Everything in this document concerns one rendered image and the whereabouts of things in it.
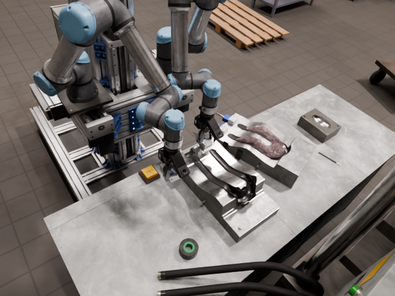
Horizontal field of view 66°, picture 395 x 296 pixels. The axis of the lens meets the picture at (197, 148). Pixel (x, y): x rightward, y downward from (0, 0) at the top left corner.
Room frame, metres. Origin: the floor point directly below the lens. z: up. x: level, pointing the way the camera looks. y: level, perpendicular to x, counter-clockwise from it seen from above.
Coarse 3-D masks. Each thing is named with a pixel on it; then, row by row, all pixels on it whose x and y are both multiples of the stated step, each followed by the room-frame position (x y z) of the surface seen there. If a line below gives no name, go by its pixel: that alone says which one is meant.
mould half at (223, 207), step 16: (208, 160) 1.00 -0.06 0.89; (192, 176) 0.88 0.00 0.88; (224, 176) 0.90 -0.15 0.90; (256, 176) 0.90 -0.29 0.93; (208, 192) 0.78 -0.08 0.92; (224, 192) 0.79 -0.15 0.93; (256, 192) 0.86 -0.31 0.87; (208, 208) 0.77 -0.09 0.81; (224, 208) 0.72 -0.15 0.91; (240, 208) 0.76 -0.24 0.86; (256, 208) 0.78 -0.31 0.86; (272, 208) 0.79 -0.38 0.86; (224, 224) 0.69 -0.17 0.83; (240, 224) 0.68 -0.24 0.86; (256, 224) 0.69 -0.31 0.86
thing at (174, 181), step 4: (160, 164) 0.88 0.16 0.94; (172, 172) 0.84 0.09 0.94; (172, 176) 0.81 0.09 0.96; (176, 176) 0.81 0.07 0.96; (172, 180) 0.79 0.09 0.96; (176, 180) 0.79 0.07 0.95; (168, 184) 0.79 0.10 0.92; (172, 184) 0.78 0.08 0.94; (176, 184) 0.79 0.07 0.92; (172, 188) 0.78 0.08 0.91
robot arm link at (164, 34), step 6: (162, 30) 1.52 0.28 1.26; (168, 30) 1.52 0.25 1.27; (162, 36) 1.46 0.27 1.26; (168, 36) 1.46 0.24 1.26; (156, 42) 1.49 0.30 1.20; (162, 42) 1.46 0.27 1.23; (168, 42) 1.46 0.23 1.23; (156, 48) 1.49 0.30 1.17; (162, 48) 1.46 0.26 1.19; (168, 48) 1.46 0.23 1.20; (162, 54) 1.46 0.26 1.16; (168, 54) 1.46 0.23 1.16
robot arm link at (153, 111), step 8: (144, 104) 0.88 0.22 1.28; (152, 104) 0.89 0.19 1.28; (160, 104) 0.90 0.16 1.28; (168, 104) 0.92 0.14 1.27; (136, 112) 0.85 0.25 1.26; (144, 112) 0.84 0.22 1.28; (152, 112) 0.84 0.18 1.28; (160, 112) 0.85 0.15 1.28; (144, 120) 0.83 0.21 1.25; (152, 120) 0.82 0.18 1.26
